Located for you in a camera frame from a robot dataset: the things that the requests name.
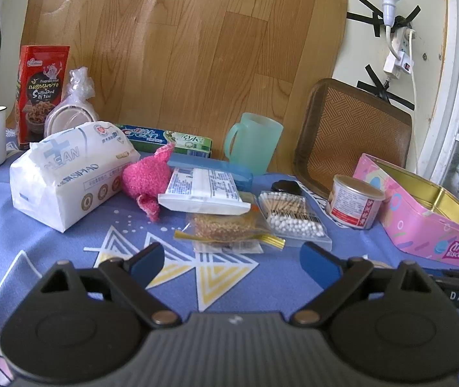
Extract pink fuzzy soft toy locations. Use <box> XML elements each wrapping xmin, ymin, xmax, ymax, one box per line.
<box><xmin>122</xmin><ymin>143</ymin><xmax>175</xmax><ymax>223</ymax></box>

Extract cotton swab box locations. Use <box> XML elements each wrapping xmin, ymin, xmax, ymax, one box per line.
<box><xmin>258</xmin><ymin>191</ymin><xmax>332</xmax><ymax>252</ymax></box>

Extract small paper-labelled tin can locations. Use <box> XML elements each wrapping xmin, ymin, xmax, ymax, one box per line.
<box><xmin>325</xmin><ymin>175</ymin><xmax>385</xmax><ymax>230</ymax></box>

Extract pink macaron biscuit tin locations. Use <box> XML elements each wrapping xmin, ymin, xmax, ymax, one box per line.
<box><xmin>354</xmin><ymin>154</ymin><xmax>459</xmax><ymax>266</ymax></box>

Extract small black object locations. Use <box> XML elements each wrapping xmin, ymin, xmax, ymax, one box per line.
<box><xmin>270</xmin><ymin>180</ymin><xmax>301</xmax><ymax>196</ymax></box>

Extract clear bag of grains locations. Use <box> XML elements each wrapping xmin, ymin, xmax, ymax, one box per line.
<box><xmin>174</xmin><ymin>210</ymin><xmax>286</xmax><ymax>250</ymax></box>

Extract white printed sachet pack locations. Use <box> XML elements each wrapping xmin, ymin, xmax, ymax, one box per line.
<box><xmin>158</xmin><ymin>168</ymin><xmax>250</xmax><ymax>216</ymax></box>

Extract white tissue pack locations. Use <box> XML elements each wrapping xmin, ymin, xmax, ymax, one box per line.
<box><xmin>10</xmin><ymin>121</ymin><xmax>140</xmax><ymax>233</ymax></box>

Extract blue patterned tablecloth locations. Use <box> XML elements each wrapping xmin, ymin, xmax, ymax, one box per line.
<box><xmin>0</xmin><ymin>136</ymin><xmax>459</xmax><ymax>387</ymax></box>

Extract green blue toothpaste box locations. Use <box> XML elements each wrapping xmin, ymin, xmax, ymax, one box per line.
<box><xmin>117</xmin><ymin>124</ymin><xmax>212</xmax><ymax>158</ymax></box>

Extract blue plastic case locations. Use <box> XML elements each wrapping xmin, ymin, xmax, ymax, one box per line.
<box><xmin>168</xmin><ymin>153</ymin><xmax>253</xmax><ymax>191</ymax></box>

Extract brown woven tray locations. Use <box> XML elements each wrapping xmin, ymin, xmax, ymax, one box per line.
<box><xmin>292</xmin><ymin>79</ymin><xmax>412</xmax><ymax>197</ymax></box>

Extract teal plastic mug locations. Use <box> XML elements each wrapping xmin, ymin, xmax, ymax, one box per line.
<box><xmin>223</xmin><ymin>113</ymin><xmax>284</xmax><ymax>176</ymax></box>

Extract red snack bag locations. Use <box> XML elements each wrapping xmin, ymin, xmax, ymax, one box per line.
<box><xmin>14</xmin><ymin>45</ymin><xmax>69</xmax><ymax>150</ymax></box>

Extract white power cable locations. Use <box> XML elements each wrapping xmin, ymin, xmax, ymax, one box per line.
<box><xmin>405</xmin><ymin>27</ymin><xmax>421</xmax><ymax>174</ymax></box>

